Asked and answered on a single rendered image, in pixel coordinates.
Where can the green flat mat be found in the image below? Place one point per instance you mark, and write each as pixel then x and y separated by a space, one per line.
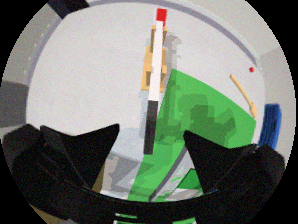
pixel 189 104

